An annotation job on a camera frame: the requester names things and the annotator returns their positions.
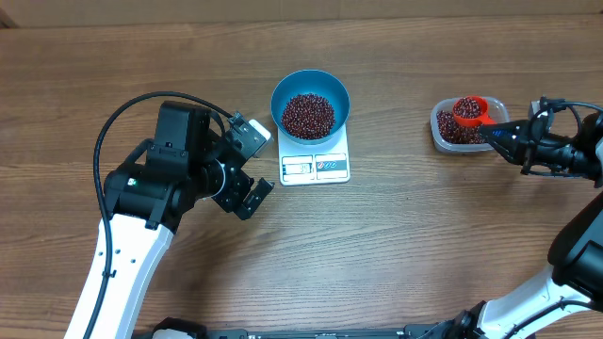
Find red measuring scoop blue handle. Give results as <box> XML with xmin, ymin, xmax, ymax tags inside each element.
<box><xmin>452</xmin><ymin>96</ymin><xmax>496</xmax><ymax>128</ymax></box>

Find blue bowl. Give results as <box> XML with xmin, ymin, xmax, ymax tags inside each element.
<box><xmin>270</xmin><ymin>70</ymin><xmax>351</xmax><ymax>145</ymax></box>

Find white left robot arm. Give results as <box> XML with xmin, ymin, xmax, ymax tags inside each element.
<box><xmin>65</xmin><ymin>101</ymin><xmax>274</xmax><ymax>338</ymax></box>

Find clear plastic container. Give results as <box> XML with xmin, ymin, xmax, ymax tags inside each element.
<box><xmin>430</xmin><ymin>96</ymin><xmax>510</xmax><ymax>153</ymax></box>

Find red beans in scoop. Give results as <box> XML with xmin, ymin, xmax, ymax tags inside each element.
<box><xmin>452</xmin><ymin>97</ymin><xmax>481</xmax><ymax>119</ymax></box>

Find red beans in bowl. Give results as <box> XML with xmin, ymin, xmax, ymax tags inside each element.
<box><xmin>281</xmin><ymin>93</ymin><xmax>336</xmax><ymax>140</ymax></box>

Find white kitchen scale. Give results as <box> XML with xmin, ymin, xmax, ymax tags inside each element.
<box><xmin>278</xmin><ymin>126</ymin><xmax>351</xmax><ymax>186</ymax></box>

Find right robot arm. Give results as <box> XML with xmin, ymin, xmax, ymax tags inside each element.
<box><xmin>430</xmin><ymin>107</ymin><xmax>602</xmax><ymax>338</ymax></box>

